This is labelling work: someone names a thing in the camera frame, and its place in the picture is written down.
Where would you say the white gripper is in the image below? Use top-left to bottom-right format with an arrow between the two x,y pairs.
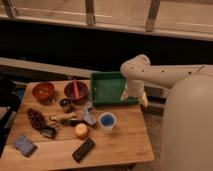
120,79 -> 148,108

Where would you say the blue sponge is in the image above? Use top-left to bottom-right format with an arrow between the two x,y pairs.
13,135 -> 37,157

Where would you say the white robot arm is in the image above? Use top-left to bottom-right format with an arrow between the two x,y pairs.
120,54 -> 213,171

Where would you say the green plastic tray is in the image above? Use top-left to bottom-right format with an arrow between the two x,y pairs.
90,72 -> 138,106

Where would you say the white cup blue liquid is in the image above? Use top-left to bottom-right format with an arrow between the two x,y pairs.
99,112 -> 117,131

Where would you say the crumpled grey cloth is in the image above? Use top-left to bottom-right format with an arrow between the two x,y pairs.
81,101 -> 97,126

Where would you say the red utensil in bowl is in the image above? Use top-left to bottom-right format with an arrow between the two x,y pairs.
73,79 -> 80,99

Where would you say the yellow round fruit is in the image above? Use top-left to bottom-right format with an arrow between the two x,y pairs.
74,123 -> 89,139

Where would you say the black rectangular block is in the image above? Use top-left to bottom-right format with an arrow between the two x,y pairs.
72,138 -> 95,162

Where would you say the dark red bowl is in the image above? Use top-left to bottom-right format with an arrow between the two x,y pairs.
64,81 -> 88,102

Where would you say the small dark metal cup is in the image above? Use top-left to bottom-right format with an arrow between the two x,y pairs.
59,98 -> 74,113

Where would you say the orange-red bowl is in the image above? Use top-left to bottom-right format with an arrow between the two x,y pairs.
32,82 -> 55,105

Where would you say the brown pine cone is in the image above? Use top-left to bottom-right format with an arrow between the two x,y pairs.
27,108 -> 47,130

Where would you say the wooden railing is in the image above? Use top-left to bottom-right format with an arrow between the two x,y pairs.
0,0 -> 213,42

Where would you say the wooden handled tool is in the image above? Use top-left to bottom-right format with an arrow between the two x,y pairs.
48,112 -> 77,122

